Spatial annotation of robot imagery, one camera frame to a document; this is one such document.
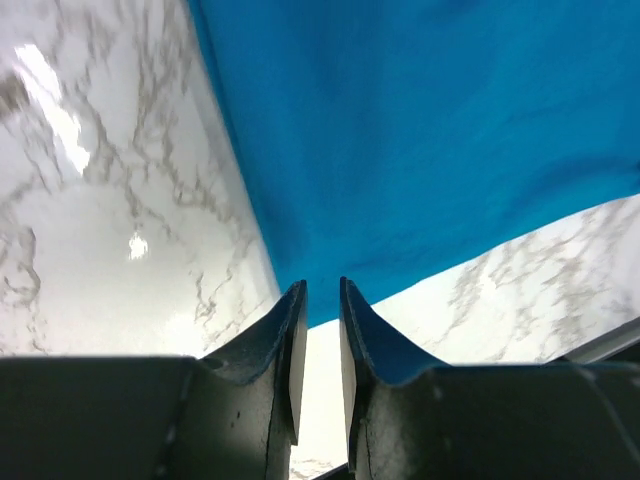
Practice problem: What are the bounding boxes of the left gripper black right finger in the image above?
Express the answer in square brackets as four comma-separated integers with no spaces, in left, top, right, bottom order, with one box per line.
[338,275,640,480]

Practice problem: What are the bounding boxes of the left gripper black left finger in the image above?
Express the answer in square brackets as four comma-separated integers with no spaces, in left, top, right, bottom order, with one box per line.
[1,281,307,479]

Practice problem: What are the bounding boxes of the blue t shirt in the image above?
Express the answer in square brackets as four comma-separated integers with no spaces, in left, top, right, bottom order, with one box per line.
[189,1,639,326]

